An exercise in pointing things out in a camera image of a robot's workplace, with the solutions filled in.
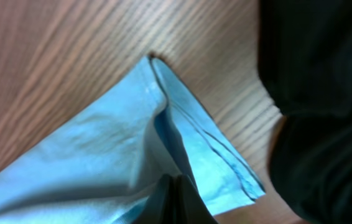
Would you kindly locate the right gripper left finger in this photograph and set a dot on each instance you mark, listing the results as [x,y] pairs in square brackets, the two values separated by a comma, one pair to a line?
[159,207]

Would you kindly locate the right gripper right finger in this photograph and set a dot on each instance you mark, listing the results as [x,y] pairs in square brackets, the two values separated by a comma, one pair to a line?
[188,205]

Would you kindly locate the light blue printed t-shirt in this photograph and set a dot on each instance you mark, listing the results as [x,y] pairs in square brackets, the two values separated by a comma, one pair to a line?
[103,164]

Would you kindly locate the black garment at right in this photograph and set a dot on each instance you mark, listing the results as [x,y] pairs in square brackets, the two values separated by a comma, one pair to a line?
[305,64]

